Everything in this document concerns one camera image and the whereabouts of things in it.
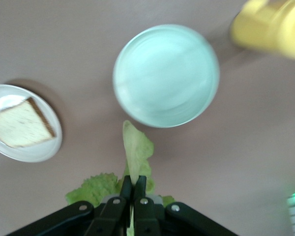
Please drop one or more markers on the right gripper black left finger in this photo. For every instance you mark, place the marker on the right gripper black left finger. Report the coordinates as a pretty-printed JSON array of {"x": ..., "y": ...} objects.
[{"x": 113, "y": 216}]

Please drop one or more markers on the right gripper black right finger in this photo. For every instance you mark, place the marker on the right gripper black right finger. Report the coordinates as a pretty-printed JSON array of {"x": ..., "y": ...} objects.
[{"x": 147, "y": 218}]

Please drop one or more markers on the green lettuce leaf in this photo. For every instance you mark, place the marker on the green lettuce leaf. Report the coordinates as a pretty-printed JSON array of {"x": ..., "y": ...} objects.
[{"x": 137, "y": 152}]

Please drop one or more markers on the toasted bread slice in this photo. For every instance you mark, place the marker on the toasted bread slice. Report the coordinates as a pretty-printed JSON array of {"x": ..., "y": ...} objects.
[{"x": 19, "y": 125}]

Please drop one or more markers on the yellow squeeze bottle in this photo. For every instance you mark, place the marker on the yellow squeeze bottle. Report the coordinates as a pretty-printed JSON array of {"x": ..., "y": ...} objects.
[{"x": 270, "y": 27}]

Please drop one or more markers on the beige plate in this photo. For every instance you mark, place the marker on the beige plate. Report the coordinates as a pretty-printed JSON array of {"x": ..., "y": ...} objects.
[{"x": 27, "y": 155}]

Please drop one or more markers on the mint green plate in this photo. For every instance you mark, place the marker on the mint green plate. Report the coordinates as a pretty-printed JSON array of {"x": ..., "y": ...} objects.
[{"x": 166, "y": 73}]

